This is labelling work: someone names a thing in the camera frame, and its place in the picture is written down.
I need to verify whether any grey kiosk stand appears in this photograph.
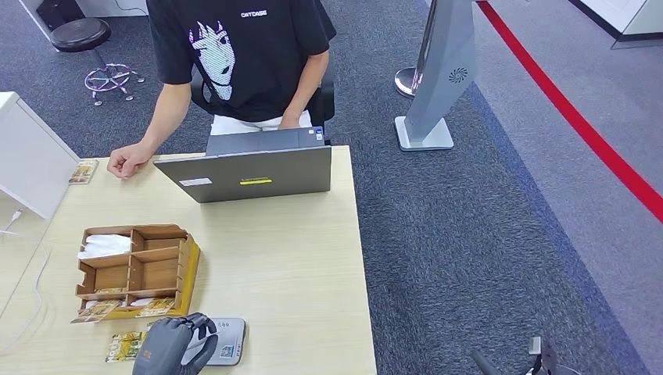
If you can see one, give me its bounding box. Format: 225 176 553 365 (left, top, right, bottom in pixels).
394 0 478 152

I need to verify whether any black office chair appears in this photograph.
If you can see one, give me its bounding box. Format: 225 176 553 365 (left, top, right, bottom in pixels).
190 64 337 146

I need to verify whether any grey laptop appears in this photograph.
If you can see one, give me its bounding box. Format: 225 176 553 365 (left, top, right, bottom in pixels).
153 127 332 205

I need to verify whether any chrome stanchion base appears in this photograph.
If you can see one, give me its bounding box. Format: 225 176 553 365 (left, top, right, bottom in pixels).
394 66 423 99

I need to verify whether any black computer case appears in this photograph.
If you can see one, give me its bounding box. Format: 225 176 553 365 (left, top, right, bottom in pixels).
36 0 87 31

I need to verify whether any wooden desk organizer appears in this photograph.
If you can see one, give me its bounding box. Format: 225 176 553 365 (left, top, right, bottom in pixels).
74 223 195 318

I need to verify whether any white counter with black base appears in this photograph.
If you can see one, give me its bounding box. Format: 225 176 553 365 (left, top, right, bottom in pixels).
567 0 663 50

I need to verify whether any person's right hand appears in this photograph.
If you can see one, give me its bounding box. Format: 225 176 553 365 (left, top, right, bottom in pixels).
107 142 156 180

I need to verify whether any white cable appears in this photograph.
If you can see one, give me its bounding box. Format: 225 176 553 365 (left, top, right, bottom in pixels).
0 209 53 358

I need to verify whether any white cabinet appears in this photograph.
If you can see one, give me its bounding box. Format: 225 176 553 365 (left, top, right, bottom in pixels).
0 91 81 220

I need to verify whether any grey card reader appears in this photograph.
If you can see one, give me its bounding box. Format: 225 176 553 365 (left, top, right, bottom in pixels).
178 317 247 367

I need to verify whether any person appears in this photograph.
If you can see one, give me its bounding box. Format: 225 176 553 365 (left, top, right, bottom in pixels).
107 0 338 180

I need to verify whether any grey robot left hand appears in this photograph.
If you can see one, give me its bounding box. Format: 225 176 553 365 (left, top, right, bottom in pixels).
131 312 220 375

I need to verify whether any black round stool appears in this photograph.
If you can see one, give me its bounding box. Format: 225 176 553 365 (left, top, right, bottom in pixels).
50 18 146 107

